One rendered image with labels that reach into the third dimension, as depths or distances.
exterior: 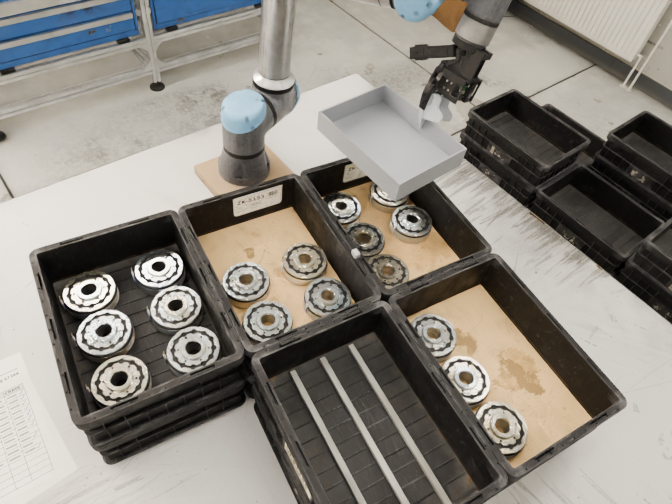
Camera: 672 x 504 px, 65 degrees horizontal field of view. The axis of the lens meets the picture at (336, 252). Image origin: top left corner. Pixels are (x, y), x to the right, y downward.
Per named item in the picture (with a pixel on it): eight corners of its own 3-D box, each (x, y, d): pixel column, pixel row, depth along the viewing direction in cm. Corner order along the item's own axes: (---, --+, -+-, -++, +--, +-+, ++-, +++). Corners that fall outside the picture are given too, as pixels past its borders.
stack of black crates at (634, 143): (557, 209, 244) (607, 132, 209) (593, 185, 258) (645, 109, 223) (631, 266, 227) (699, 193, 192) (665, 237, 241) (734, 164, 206)
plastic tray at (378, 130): (317, 129, 121) (318, 111, 117) (381, 101, 129) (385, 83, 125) (395, 201, 109) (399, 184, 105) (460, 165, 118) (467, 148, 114)
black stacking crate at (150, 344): (46, 285, 114) (28, 253, 105) (181, 242, 125) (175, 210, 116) (93, 452, 94) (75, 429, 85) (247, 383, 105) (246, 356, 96)
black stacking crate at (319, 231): (182, 242, 125) (176, 209, 116) (294, 206, 136) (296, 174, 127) (249, 382, 105) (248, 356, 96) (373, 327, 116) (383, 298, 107)
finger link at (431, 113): (428, 140, 117) (448, 102, 111) (409, 125, 119) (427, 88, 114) (435, 138, 119) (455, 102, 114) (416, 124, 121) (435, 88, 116)
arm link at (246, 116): (213, 144, 145) (209, 102, 134) (242, 120, 153) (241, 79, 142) (249, 162, 142) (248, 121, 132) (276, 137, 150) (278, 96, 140)
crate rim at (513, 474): (383, 304, 109) (385, 297, 107) (492, 257, 120) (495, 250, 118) (507, 485, 89) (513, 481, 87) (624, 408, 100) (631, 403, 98)
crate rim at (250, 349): (176, 214, 117) (175, 207, 116) (296, 178, 129) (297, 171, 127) (248, 361, 97) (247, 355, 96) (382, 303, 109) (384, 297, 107)
